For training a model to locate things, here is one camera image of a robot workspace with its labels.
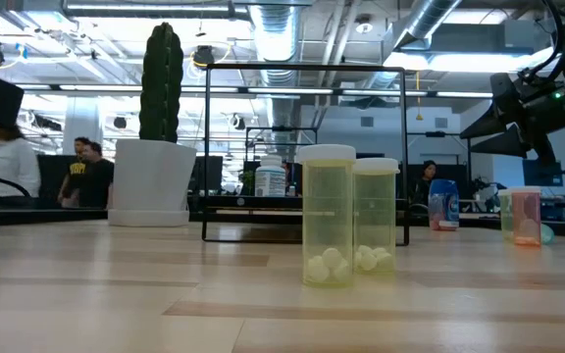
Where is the dark wall monitor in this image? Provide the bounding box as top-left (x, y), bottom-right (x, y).
top-left (522, 158), bottom-right (564, 188)

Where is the yellow pill vial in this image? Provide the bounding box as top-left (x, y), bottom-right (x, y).
top-left (353, 157), bottom-right (401, 276)
top-left (295, 143), bottom-right (358, 289)

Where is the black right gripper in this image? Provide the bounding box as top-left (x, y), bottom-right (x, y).
top-left (459, 72), bottom-right (565, 166)

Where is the small green plant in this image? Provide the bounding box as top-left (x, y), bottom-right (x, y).
top-left (238, 171), bottom-right (257, 196)

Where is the yellow hanging cord tag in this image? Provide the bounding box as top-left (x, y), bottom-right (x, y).
top-left (414, 71), bottom-right (424, 122)

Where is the black frame wooden shelf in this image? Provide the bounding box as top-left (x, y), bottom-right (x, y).
top-left (201, 62), bottom-right (410, 247)

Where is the tall green cactus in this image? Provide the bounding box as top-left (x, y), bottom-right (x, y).
top-left (138, 22), bottom-right (184, 144)

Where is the white plant pot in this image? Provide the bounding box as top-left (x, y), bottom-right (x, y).
top-left (112, 138), bottom-right (198, 213)

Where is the white labelled medicine bottle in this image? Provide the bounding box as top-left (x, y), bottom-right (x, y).
top-left (254, 154), bottom-right (287, 198)

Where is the black background frame rig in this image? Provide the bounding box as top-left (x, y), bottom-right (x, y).
top-left (407, 129), bottom-right (473, 197)

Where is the pale green pill vial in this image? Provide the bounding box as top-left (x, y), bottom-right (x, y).
top-left (496, 188), bottom-right (514, 241)

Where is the pink orange pill vial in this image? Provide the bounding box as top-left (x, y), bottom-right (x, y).
top-left (510, 185), bottom-right (542, 247)

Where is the blue capped bottle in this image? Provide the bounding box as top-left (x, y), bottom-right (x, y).
top-left (427, 177), bottom-right (461, 232)

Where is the silver spiral ventilation duct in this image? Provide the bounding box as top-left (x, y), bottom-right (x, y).
top-left (248, 0), bottom-right (304, 158)
top-left (392, 0), bottom-right (463, 50)

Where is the black aluminium table frame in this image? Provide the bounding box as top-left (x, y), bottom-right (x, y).
top-left (0, 208), bottom-right (565, 240)

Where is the black partition panel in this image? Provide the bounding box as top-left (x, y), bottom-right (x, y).
top-left (36, 154), bottom-right (76, 207)

